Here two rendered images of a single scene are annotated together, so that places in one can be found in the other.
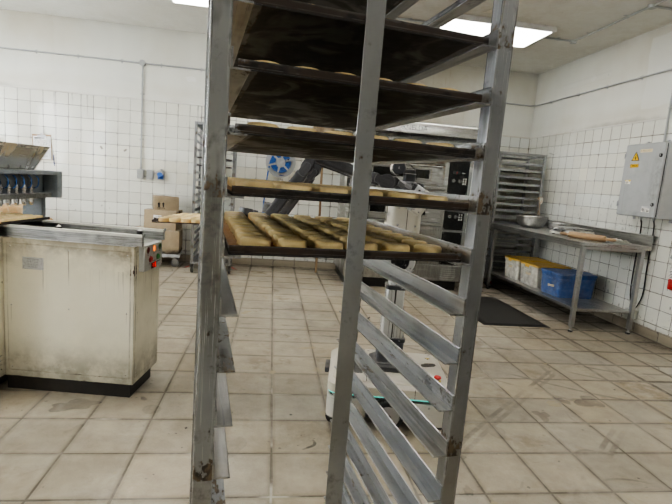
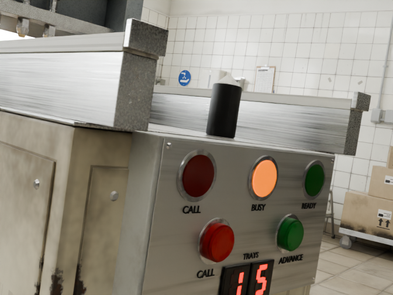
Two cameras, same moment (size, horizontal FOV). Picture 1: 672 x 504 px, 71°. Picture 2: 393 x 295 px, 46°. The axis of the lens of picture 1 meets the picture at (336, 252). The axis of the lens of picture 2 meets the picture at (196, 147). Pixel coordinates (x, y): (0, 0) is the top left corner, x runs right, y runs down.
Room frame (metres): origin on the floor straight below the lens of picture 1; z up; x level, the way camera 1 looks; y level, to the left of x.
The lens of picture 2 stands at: (2.23, 0.76, 0.85)
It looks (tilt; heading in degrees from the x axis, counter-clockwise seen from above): 3 degrees down; 46
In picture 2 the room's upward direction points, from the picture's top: 8 degrees clockwise
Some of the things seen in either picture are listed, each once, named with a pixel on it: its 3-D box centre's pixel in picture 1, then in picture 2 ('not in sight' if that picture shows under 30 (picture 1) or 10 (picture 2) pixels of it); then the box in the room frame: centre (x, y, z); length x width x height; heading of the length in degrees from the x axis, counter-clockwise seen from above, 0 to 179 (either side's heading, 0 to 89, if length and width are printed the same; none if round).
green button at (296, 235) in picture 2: not in sight; (288, 233); (2.60, 1.00, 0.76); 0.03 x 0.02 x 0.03; 0
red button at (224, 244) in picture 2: not in sight; (216, 241); (2.50, 1.00, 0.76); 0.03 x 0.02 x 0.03; 0
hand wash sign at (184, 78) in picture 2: not in sight; (184, 78); (5.96, 4.93, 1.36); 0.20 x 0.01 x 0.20; 98
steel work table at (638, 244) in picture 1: (553, 266); not in sight; (5.37, -2.51, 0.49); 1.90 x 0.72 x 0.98; 8
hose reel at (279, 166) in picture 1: (278, 188); not in sight; (6.46, 0.85, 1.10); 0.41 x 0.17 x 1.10; 98
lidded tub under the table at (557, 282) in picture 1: (567, 283); not in sight; (5.07, -2.55, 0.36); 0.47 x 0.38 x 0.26; 100
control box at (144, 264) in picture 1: (151, 255); (241, 221); (2.55, 1.02, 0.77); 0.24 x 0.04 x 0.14; 0
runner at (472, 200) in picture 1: (396, 195); not in sight; (1.11, -0.13, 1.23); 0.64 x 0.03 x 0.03; 17
